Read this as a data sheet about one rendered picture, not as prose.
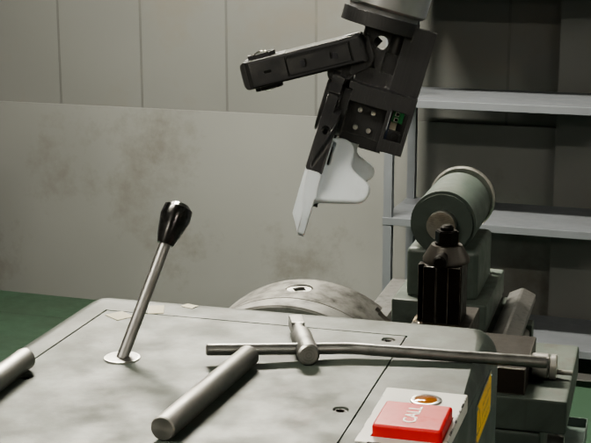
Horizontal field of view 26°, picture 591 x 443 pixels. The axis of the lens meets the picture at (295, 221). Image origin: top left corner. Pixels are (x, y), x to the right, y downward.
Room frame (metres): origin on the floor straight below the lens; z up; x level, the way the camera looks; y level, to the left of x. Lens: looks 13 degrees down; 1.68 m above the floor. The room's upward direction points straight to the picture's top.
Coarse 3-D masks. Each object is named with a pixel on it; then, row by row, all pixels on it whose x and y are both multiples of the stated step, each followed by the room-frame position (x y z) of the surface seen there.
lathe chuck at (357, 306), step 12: (264, 288) 1.57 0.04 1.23; (276, 288) 1.55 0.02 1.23; (312, 288) 1.54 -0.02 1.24; (324, 288) 1.54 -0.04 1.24; (336, 288) 1.55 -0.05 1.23; (348, 288) 1.56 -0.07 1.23; (240, 300) 1.57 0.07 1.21; (252, 300) 1.52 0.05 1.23; (312, 300) 1.49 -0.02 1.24; (324, 300) 1.50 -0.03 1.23; (336, 300) 1.51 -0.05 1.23; (348, 300) 1.52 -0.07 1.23; (360, 300) 1.54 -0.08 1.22; (348, 312) 1.48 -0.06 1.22; (360, 312) 1.50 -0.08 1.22; (372, 312) 1.52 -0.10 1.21
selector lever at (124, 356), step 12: (156, 252) 1.26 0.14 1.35; (156, 264) 1.26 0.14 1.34; (156, 276) 1.25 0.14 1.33; (144, 288) 1.25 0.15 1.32; (144, 300) 1.24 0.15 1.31; (144, 312) 1.24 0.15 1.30; (132, 324) 1.23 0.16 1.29; (132, 336) 1.23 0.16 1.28; (120, 348) 1.22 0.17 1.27; (108, 360) 1.21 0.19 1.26; (120, 360) 1.21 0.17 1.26; (132, 360) 1.21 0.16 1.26
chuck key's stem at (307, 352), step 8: (288, 320) 1.31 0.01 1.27; (296, 320) 1.29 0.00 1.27; (296, 328) 1.25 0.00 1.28; (304, 328) 1.25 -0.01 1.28; (296, 336) 1.23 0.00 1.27; (304, 336) 1.23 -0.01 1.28; (312, 336) 1.24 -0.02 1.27; (304, 344) 1.20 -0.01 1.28; (312, 344) 1.20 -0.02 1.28; (296, 352) 1.20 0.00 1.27; (304, 352) 1.20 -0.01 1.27; (312, 352) 1.20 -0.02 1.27; (304, 360) 1.20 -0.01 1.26; (312, 360) 1.20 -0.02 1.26
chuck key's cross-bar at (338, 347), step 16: (208, 352) 1.20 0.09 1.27; (224, 352) 1.20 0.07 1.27; (272, 352) 1.21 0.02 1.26; (288, 352) 1.21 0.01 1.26; (320, 352) 1.22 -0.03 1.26; (336, 352) 1.22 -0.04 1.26; (352, 352) 1.22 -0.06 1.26; (368, 352) 1.22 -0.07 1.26; (384, 352) 1.21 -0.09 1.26; (400, 352) 1.21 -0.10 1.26; (416, 352) 1.21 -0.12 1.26; (432, 352) 1.21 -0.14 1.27; (448, 352) 1.21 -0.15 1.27; (464, 352) 1.20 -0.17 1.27; (480, 352) 1.20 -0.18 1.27; (496, 352) 1.20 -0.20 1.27
